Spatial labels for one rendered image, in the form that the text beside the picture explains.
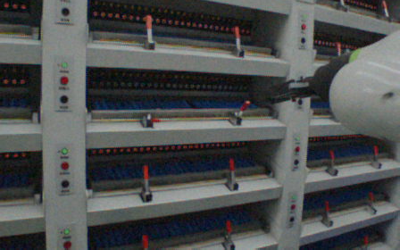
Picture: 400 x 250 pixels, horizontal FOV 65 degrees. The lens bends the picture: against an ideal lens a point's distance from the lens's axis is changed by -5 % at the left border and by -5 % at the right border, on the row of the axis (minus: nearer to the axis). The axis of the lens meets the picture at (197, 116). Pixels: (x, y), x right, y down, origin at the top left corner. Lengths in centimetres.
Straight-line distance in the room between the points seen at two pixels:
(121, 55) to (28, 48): 21
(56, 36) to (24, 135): 23
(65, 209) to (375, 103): 68
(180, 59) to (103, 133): 27
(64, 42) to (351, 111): 60
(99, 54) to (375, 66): 58
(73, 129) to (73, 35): 21
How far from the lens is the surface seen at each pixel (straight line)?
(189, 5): 112
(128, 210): 87
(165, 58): 85
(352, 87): 46
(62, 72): 78
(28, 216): 85
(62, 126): 79
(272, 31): 114
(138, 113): 87
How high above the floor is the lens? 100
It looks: 5 degrees down
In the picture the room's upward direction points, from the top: 2 degrees clockwise
